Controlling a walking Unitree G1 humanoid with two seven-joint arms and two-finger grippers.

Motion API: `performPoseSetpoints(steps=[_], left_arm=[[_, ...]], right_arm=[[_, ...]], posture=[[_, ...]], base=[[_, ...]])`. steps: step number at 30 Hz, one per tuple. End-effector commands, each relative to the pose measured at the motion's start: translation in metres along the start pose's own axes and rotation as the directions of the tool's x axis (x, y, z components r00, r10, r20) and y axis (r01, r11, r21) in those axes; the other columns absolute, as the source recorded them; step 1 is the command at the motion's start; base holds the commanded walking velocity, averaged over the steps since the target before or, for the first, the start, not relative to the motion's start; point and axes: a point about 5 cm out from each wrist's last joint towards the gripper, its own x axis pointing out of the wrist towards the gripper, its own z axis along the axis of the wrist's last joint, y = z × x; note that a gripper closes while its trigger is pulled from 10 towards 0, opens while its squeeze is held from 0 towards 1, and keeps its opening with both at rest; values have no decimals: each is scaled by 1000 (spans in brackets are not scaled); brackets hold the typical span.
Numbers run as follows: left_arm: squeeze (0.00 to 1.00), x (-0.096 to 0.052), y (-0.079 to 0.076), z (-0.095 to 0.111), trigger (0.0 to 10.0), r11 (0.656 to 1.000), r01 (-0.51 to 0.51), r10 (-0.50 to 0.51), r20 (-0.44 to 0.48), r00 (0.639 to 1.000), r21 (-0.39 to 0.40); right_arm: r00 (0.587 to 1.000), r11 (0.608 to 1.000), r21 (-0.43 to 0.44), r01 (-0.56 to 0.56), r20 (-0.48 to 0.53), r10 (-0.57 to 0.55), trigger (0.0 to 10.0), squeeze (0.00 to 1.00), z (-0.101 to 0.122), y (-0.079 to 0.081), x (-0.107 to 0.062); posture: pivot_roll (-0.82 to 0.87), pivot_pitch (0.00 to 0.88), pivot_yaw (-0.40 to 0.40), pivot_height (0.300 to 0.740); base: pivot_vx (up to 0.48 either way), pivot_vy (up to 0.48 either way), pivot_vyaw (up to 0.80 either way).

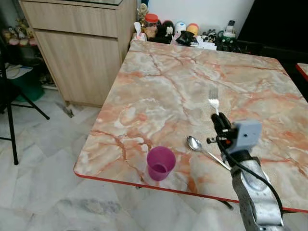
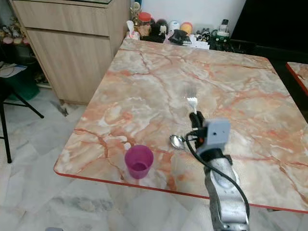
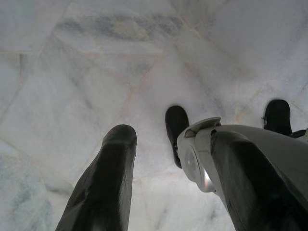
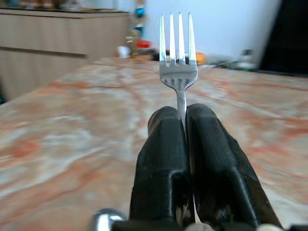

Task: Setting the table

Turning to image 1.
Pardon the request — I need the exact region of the silver metal fork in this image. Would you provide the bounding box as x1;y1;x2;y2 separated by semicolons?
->
208;87;221;116

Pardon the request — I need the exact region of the silver metal spoon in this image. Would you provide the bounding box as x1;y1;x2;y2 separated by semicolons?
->
186;136;232;171

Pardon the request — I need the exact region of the purple plastic cup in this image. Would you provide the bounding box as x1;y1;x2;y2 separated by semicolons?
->
147;146;177;182

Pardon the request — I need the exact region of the flat white box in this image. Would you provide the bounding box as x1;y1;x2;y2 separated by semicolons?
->
194;40;218;51

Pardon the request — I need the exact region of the green bottle with white cap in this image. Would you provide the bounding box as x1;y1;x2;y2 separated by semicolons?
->
221;20;238;51

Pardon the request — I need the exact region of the black pouch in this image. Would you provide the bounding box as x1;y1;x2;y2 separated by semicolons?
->
176;31;199;47

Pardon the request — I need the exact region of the red edged marble side table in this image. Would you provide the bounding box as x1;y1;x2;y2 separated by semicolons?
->
295;62;308;81

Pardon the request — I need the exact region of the black round plush toy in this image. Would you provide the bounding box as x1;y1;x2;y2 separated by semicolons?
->
161;20;175;39

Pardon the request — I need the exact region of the black television screen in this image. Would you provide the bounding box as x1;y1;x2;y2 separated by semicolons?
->
238;0;308;54

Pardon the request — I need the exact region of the red lidded snack jar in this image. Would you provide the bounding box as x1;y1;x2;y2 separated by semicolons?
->
144;13;160;39

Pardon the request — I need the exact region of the white tissue pack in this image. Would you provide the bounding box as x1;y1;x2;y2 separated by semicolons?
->
133;22;147;42

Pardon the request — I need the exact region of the small golden trophy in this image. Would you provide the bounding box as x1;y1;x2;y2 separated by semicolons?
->
137;2;149;23

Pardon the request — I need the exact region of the light wooden cabinet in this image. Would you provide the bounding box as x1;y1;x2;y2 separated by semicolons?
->
19;0;138;108

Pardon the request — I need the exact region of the green plastic bin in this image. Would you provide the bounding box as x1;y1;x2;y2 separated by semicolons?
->
10;67;45;102

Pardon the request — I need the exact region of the white paper sheet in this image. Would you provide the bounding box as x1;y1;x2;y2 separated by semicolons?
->
5;64;33;80

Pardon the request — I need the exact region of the black metal folding stand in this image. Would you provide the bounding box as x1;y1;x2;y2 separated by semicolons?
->
0;38;51;166

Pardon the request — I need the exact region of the row of small figurines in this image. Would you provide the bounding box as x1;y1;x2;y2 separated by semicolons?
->
1;18;38;47

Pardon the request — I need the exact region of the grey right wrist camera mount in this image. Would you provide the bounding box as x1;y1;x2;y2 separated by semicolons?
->
233;120;263;154

